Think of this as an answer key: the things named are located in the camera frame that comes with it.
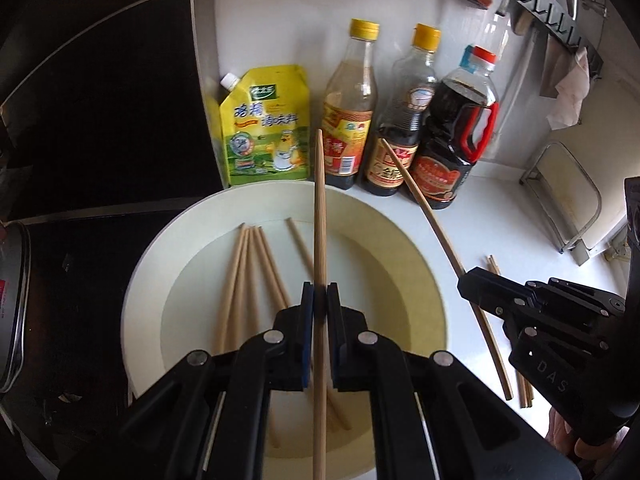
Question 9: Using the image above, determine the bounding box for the hanging crumpled cloth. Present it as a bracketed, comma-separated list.
[547, 47, 590, 130]

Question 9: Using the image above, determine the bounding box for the dark pot with lid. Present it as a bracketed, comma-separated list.
[1, 222, 32, 394]

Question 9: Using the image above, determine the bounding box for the metal cutting board rack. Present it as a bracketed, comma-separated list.
[520, 140, 602, 266]

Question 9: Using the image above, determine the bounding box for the wooden chopstick two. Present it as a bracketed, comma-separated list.
[229, 224, 248, 350]

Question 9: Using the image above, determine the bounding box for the wooden chopstick five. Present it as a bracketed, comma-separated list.
[257, 226, 352, 431]

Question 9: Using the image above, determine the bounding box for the wooden chopstick eight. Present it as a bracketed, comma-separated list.
[381, 140, 513, 401]

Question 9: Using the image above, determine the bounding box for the wooden chopstick three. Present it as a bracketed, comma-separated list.
[247, 228, 281, 448]

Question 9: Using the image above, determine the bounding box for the white round tray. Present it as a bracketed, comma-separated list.
[120, 180, 449, 480]

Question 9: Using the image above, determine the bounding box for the yellow-cap vinegar bottle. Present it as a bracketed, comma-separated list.
[320, 18, 380, 190]

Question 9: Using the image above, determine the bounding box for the large red-handle soy bottle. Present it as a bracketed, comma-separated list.
[410, 46, 500, 209]

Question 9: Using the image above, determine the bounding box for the metal hook rail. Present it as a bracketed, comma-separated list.
[511, 0, 604, 78]

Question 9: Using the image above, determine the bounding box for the wooden chopstick one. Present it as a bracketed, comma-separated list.
[214, 223, 246, 354]

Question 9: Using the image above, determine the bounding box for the yellow seasoning pouch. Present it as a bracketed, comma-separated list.
[220, 65, 310, 186]

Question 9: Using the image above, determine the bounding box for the wooden chopstick four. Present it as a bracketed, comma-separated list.
[252, 226, 286, 311]

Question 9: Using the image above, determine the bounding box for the person's right hand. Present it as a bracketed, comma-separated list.
[546, 408, 628, 469]

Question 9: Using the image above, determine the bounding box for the wooden chopstick six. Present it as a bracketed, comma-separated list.
[285, 218, 314, 278]

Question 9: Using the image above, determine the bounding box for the yellow-cap soy sauce bottle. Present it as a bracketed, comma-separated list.
[361, 23, 440, 196]

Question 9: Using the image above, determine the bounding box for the black gas stove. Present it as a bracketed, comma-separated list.
[1, 214, 159, 479]

